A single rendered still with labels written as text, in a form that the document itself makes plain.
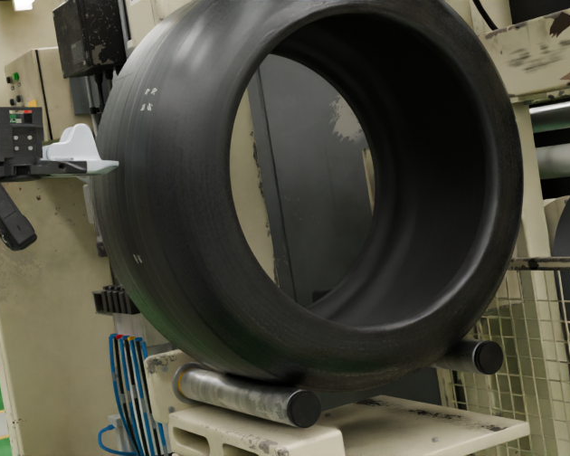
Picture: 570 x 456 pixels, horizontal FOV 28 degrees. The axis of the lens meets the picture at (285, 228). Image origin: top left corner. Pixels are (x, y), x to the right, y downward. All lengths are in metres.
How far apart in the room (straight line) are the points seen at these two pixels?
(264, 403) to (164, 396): 0.28
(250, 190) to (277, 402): 0.46
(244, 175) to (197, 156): 0.44
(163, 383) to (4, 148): 0.50
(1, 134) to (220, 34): 0.27
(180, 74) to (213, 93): 0.05
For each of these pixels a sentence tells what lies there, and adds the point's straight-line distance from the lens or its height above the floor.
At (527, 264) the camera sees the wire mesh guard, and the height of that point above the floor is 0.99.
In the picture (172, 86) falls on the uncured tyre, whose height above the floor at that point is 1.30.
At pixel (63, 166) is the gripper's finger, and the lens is 1.32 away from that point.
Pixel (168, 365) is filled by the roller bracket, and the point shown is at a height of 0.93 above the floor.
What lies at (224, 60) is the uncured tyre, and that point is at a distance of 1.33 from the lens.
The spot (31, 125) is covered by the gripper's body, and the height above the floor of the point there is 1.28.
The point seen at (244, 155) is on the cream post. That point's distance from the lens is 1.74.
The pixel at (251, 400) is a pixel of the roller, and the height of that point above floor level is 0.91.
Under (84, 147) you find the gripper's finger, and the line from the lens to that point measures 1.35.
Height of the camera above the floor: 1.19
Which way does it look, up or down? 3 degrees down
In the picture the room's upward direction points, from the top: 9 degrees counter-clockwise
